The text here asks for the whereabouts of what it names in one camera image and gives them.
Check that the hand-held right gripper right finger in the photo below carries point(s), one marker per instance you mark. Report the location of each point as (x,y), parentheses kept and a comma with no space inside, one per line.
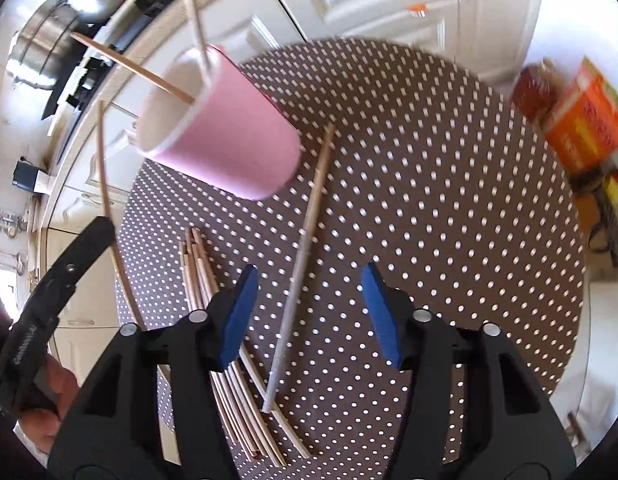
(381,317)

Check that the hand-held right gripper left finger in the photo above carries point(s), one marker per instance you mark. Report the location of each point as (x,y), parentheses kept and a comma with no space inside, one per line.
(239,315)

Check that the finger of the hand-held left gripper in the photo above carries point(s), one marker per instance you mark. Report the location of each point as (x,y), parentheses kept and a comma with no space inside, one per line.
(86,250)

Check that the wooden chopstick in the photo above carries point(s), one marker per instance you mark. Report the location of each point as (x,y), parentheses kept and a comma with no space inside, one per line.
(305,235)
(104,180)
(134,68)
(194,25)

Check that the bunch of wooden chopsticks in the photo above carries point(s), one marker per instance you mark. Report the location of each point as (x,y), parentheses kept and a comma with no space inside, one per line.
(241,415)

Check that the pink cup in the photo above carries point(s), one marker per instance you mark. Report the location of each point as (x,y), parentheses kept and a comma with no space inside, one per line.
(239,135)

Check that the person's left hand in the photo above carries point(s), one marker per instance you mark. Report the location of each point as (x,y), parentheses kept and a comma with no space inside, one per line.
(64,390)

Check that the small black box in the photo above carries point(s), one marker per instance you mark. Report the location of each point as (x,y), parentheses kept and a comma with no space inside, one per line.
(26,172)

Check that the brown polka dot tablecloth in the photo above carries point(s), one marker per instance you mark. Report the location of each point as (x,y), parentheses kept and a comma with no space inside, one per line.
(414,185)

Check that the black glass gas cooktop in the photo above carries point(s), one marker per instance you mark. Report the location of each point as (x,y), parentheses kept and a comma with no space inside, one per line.
(96,64)

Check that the stainless steel steamer pot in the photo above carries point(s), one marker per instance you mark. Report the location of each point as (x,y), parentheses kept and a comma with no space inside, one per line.
(44,35)

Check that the yellow packet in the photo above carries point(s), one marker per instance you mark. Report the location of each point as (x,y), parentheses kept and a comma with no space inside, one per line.
(616,200)

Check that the amber jar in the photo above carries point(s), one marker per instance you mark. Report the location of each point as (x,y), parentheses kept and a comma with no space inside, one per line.
(536,90)

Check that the orange cardboard box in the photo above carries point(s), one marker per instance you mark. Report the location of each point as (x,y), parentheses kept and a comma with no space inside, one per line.
(584,120)

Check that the orange cabinet tag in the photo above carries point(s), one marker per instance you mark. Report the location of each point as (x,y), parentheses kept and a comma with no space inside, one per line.
(417,9)

